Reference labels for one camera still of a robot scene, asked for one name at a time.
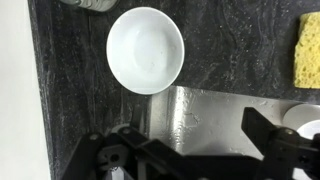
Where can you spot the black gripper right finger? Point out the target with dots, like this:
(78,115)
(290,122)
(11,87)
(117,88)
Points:
(283,148)

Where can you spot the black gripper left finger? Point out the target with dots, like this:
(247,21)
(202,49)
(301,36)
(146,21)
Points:
(96,155)

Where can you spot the white ceramic bowl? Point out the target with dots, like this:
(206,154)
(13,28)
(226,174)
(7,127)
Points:
(145,50)

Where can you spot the yellow kitchen sponge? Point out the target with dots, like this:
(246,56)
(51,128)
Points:
(307,52)

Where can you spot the white cup in sink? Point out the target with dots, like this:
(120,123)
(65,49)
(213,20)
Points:
(304,118)

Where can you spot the stainless steel sink basin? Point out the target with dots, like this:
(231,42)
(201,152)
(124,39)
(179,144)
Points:
(200,122)

